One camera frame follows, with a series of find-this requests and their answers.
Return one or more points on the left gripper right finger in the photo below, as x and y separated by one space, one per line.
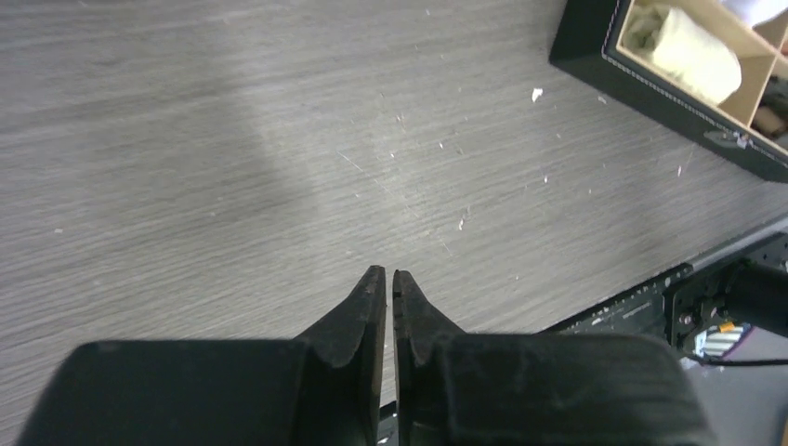
460 388

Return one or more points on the black compartment storage box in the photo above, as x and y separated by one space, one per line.
588 46

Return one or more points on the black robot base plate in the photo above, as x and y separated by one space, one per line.
704 308

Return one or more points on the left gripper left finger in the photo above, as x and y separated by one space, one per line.
321 387

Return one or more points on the cream rolled underwear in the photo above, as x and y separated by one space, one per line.
674 45

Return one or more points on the dark rolled underwear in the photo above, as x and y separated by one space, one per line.
770 118

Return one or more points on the white black-trimmed underwear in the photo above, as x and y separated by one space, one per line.
755 12

